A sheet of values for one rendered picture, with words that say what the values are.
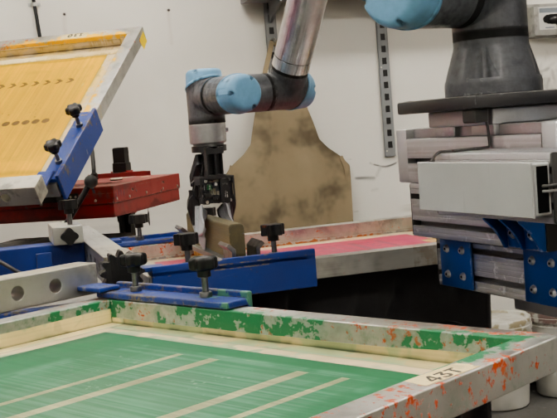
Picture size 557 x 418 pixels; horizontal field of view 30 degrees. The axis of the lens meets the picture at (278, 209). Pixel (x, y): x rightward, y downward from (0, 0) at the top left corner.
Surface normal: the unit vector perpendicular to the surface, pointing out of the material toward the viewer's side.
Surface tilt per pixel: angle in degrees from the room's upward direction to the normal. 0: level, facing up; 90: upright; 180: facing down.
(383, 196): 90
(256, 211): 88
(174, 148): 90
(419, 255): 90
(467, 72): 73
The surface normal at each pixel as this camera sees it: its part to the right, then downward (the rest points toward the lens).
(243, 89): 0.56, 0.03
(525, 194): -0.91, 0.11
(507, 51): 0.18, -0.24
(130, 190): 0.97, -0.04
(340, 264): 0.28, 0.05
